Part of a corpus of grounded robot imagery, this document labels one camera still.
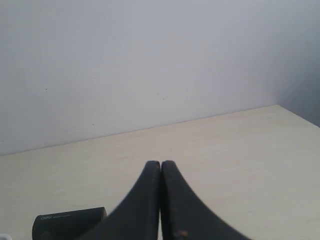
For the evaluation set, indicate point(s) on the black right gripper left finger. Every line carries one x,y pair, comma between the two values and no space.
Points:
137,216

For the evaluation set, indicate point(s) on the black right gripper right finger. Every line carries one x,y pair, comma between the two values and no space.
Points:
183,215

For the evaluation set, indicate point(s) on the black handheld barcode scanner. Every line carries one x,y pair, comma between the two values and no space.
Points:
66,225

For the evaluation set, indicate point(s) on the white plastic tray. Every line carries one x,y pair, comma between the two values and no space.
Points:
5,237

